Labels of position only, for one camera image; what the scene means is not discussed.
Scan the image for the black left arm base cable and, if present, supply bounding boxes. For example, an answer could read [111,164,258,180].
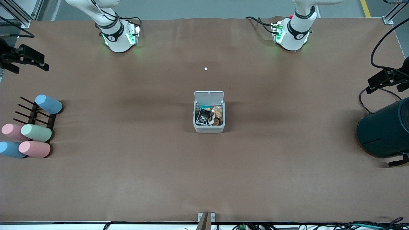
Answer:
[245,16,279,35]

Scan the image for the black cup rack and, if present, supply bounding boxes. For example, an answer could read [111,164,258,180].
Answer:
[14,97,57,142]

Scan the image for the blue plastic cup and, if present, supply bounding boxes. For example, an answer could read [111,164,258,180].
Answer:
[35,95,63,115]
[0,141,27,159]

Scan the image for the pink plastic cup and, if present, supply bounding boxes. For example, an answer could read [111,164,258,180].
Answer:
[1,123,30,141]
[18,141,51,158]

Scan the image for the black arm base cable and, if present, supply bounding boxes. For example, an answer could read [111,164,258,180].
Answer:
[90,0,142,34]
[245,16,279,35]

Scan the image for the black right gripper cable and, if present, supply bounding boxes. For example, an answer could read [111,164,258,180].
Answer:
[0,15,35,39]

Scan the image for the brown snacks in clear wrapper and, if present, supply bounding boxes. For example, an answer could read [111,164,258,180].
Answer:
[211,106,224,126]

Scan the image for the black right arm base cable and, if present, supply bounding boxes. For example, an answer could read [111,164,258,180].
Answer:
[90,0,142,34]

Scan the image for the green plastic cup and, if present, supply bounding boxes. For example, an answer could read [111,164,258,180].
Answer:
[20,124,52,142]

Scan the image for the black tissue pack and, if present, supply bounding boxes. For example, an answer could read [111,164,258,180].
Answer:
[195,109,212,126]

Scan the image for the black cable loop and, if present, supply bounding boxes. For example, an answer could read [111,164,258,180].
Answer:
[359,87,402,114]

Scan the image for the aluminium corner bracket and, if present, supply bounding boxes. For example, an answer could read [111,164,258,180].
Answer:
[382,0,409,26]

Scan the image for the black cable bundle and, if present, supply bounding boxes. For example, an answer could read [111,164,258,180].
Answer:
[331,217,405,230]

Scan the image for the brown table cover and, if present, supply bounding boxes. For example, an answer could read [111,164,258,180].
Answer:
[0,17,409,223]

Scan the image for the black curved handle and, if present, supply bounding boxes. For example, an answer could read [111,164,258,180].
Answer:
[388,153,409,167]

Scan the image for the white square lidded bin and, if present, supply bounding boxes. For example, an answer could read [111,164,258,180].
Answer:
[193,91,226,134]

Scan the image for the dark teal round container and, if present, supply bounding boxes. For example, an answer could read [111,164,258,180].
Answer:
[357,97,409,159]

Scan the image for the metal table edge bracket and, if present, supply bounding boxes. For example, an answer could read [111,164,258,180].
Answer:
[197,212,216,230]

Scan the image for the aluminium frame profile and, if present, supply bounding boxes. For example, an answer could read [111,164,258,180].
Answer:
[0,0,46,29]

